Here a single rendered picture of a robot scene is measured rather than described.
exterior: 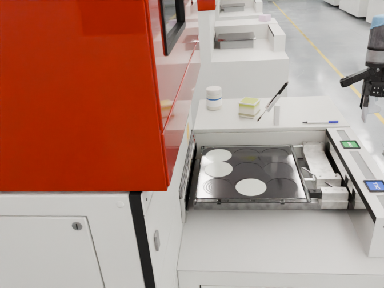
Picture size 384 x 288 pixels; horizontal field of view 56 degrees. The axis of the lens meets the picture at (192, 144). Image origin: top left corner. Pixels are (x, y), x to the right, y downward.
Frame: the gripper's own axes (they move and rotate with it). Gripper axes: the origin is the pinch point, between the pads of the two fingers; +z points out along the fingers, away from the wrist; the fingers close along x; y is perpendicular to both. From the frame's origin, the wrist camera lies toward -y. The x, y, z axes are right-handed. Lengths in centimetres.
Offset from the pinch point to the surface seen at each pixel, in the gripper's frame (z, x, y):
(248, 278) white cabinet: 29, -63, -28
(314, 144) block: 12.5, -1.6, -15.0
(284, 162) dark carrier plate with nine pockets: 14.5, -17.0, -24.6
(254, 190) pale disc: 16, -37, -32
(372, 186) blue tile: 9.1, -36.0, 2.7
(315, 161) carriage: 15.9, -9.9, -13.8
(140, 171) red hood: -17, -90, -42
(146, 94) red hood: -31, -91, -39
